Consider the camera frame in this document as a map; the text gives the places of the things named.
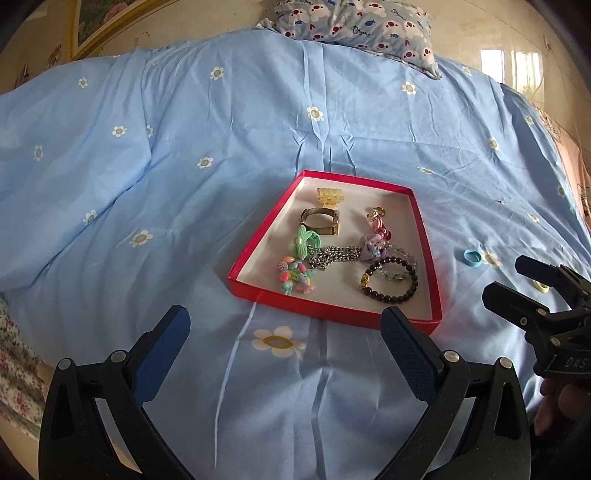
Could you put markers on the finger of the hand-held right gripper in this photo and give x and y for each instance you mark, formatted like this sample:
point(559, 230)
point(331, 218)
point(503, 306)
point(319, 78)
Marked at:
point(512, 304)
point(538, 274)

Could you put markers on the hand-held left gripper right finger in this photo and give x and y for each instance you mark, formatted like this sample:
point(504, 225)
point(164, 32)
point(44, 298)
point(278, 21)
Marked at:
point(408, 355)

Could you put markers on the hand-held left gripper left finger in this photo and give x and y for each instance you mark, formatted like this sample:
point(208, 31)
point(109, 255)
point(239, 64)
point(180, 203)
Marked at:
point(161, 353)

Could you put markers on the red cardboard box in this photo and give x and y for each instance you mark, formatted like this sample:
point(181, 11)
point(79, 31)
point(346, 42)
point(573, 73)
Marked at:
point(344, 203)

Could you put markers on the gold green-faced wristwatch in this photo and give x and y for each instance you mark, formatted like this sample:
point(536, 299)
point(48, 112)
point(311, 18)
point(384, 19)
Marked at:
point(318, 211)

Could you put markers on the yellow hair claw clip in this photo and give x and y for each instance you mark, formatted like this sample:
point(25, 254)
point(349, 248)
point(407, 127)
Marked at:
point(330, 196)

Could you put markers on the person's right hand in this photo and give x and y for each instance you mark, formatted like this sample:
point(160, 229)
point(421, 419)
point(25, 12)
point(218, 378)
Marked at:
point(556, 406)

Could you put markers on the pink cloth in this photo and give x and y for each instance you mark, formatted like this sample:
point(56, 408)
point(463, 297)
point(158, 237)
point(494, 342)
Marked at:
point(577, 161)

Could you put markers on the floral bed sheet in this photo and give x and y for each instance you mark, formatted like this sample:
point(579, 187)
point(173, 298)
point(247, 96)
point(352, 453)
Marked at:
point(18, 369)

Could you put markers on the blue floral blanket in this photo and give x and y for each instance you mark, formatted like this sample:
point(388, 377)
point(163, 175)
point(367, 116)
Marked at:
point(184, 138)

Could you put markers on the patterned pillow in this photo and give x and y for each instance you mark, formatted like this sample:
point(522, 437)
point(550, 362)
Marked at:
point(351, 18)

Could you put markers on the gold framed picture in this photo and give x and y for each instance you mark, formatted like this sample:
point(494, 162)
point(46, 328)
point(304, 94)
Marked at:
point(106, 23)

